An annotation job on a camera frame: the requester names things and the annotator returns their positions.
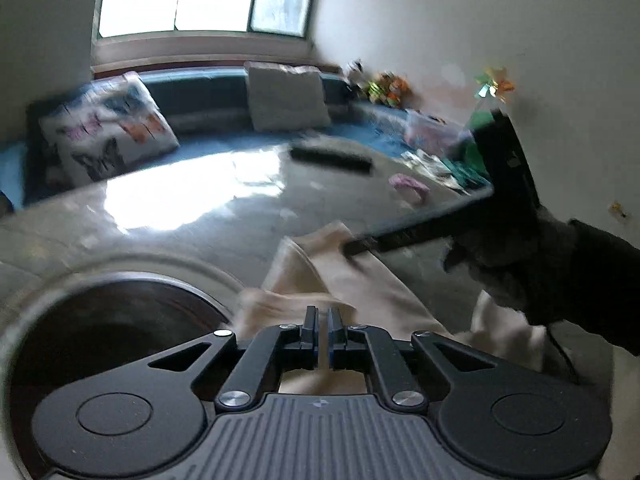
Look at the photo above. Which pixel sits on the pink hair scrunchie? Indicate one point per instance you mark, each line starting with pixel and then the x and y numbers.
pixel 412 191

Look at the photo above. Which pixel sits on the clear plastic storage box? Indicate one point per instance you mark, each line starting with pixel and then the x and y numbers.
pixel 432 135

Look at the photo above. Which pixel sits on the beige plain pillow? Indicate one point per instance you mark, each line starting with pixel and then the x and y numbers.
pixel 285 98

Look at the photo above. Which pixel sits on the orange green plush toys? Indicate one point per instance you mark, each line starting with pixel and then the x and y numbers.
pixel 388 89

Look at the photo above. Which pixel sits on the quilted star table cover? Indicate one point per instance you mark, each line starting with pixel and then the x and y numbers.
pixel 215 223

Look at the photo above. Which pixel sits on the butterfly print pillow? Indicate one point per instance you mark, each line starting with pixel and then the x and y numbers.
pixel 110 129

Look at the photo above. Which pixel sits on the black white plush toy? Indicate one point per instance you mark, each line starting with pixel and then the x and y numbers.
pixel 353 72

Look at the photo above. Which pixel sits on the black remote control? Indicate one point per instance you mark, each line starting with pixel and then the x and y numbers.
pixel 331 159

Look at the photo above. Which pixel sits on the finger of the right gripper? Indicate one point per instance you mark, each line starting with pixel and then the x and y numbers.
pixel 421 226

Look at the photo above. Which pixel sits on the colourful paper pinwheel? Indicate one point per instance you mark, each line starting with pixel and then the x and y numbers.
pixel 494 88

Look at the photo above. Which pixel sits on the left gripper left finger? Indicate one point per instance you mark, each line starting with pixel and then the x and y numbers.
pixel 274 351

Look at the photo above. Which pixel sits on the round black induction cooktop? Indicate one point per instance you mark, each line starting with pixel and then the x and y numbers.
pixel 115 320

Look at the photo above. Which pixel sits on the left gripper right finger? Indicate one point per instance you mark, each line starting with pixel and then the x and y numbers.
pixel 371 351

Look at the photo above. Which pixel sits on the cream beige garment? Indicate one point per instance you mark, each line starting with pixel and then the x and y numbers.
pixel 310 270

